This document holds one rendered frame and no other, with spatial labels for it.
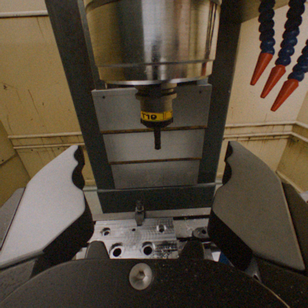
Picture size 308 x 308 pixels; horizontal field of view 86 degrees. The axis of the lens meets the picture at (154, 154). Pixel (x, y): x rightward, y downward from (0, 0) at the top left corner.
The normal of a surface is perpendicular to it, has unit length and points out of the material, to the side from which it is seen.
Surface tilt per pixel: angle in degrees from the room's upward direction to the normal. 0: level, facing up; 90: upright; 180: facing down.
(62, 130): 90
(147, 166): 91
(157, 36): 90
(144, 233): 0
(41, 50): 90
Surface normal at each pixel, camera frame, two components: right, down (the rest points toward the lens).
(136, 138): 0.02, 0.48
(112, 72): -0.61, 0.41
